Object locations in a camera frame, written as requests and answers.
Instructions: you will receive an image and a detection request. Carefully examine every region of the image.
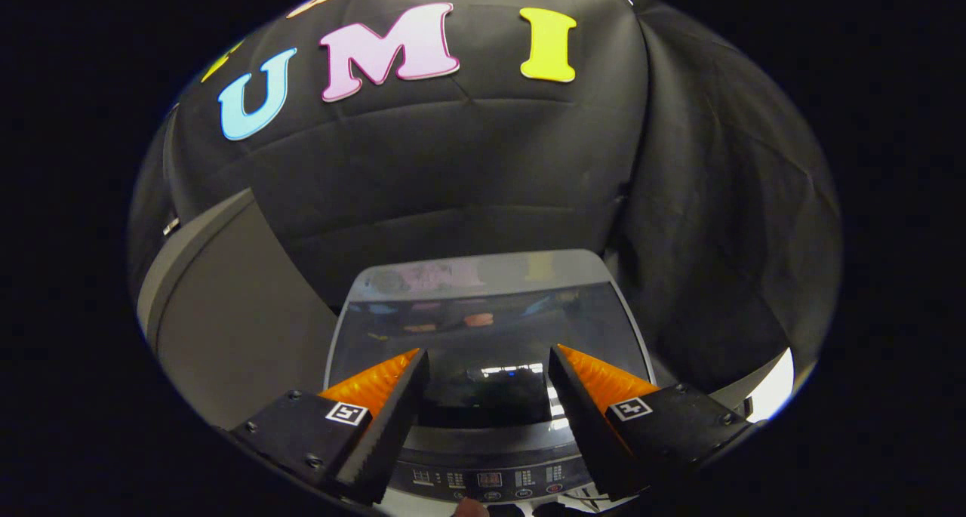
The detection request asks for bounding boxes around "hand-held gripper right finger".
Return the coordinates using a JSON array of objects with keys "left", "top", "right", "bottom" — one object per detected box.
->
[{"left": 547, "top": 343, "right": 757, "bottom": 503}]

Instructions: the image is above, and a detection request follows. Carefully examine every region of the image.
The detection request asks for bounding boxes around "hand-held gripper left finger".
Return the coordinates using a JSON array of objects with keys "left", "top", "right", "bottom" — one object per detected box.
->
[{"left": 228, "top": 348, "right": 431, "bottom": 506}]

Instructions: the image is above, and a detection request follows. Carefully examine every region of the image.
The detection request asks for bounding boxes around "grey washing machine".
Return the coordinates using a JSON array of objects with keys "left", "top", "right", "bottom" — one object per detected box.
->
[{"left": 323, "top": 248, "right": 659, "bottom": 517}]

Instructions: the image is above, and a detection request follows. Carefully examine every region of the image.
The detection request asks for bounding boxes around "white printed board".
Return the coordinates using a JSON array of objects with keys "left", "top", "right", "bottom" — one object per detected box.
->
[{"left": 743, "top": 348, "right": 795, "bottom": 424}]

